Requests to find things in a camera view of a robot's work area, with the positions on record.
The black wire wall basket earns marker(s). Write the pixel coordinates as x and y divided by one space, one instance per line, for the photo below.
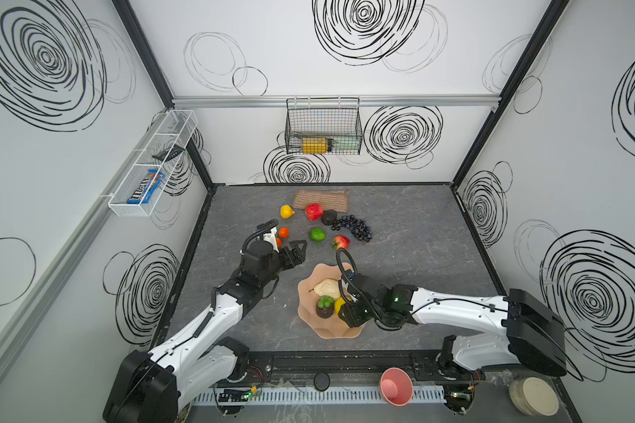
325 117

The dark mangosteen green top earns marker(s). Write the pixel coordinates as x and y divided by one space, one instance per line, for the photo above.
325 307

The brown woven mat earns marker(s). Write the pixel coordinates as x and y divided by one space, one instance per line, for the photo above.
337 200

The blue candy packet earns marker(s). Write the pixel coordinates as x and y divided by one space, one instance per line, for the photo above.
144 191

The green item in basket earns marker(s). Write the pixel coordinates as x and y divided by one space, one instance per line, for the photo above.
346 145

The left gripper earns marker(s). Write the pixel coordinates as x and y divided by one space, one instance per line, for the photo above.
291 256

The black round knob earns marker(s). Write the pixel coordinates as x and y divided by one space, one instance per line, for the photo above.
321 382

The cream fake pear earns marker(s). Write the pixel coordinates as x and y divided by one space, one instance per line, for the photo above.
328 288

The dark fake avocado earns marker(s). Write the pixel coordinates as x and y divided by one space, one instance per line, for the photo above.
329 217

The small yellow lemon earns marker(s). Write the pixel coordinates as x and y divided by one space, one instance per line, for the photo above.
286 212

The red fake bell pepper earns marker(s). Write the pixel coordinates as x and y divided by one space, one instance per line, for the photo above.
314 212

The beige stacked bowls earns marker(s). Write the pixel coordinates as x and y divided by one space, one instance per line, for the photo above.
534 397

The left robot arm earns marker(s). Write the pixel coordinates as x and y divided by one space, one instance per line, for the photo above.
155 386

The pink cup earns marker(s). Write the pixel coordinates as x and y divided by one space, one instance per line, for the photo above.
396 387

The pink wavy fruit bowl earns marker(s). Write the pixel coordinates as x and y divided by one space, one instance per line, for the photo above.
326 328

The large yellow lemon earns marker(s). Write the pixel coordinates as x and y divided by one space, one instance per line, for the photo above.
338 304

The red green apple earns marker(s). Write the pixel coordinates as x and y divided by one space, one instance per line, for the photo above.
340 242

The green fake lime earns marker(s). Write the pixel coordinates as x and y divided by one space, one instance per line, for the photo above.
318 235

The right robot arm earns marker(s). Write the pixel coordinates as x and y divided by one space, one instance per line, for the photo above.
512 329

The yellow sponge in basket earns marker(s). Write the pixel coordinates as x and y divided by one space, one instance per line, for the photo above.
316 145

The white wire wall shelf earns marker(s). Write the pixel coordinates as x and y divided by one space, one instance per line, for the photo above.
174 127

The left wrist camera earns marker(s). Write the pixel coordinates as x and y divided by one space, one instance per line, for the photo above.
270 237

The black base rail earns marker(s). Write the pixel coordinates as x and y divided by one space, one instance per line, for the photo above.
421 365

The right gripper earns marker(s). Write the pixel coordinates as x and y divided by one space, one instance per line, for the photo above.
353 312

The black grape bunch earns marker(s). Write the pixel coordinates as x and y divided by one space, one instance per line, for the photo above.
357 227

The black remote control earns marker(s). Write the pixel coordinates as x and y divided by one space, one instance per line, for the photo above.
168 154

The white slotted cable duct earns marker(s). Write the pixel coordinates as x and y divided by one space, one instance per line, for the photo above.
364 395

